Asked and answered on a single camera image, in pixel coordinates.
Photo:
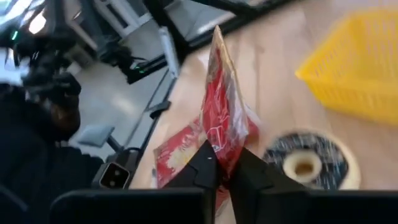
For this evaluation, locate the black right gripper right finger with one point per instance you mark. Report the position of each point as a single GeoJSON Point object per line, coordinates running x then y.
{"type": "Point", "coordinates": [258, 180]}

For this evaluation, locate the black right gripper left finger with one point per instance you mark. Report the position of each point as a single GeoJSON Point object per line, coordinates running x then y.
{"type": "Point", "coordinates": [199, 171]}

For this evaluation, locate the red snack packet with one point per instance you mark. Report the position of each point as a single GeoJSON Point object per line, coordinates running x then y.
{"type": "Point", "coordinates": [177, 149]}
{"type": "Point", "coordinates": [224, 109]}

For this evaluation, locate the black and cream tape roll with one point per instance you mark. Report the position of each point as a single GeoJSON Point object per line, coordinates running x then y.
{"type": "Point", "coordinates": [329, 155]}

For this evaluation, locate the black table clamp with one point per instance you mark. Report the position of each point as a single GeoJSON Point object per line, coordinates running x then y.
{"type": "Point", "coordinates": [160, 109]}

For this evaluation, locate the grey padded stool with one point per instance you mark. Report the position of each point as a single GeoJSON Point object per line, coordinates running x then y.
{"type": "Point", "coordinates": [96, 135]}

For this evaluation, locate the yellow slotted plastic basket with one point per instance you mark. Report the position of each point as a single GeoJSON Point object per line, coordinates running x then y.
{"type": "Point", "coordinates": [357, 68]}

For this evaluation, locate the person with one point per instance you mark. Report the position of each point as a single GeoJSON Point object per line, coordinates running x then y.
{"type": "Point", "coordinates": [28, 149]}

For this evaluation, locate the black background robot arms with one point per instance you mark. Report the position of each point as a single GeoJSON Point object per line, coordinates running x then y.
{"type": "Point", "coordinates": [40, 56]}

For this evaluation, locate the black table-level camera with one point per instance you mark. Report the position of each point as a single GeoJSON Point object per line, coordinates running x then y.
{"type": "Point", "coordinates": [113, 175]}

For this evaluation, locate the silver frame bracket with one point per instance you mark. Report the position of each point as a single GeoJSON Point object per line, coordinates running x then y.
{"type": "Point", "coordinates": [169, 53]}

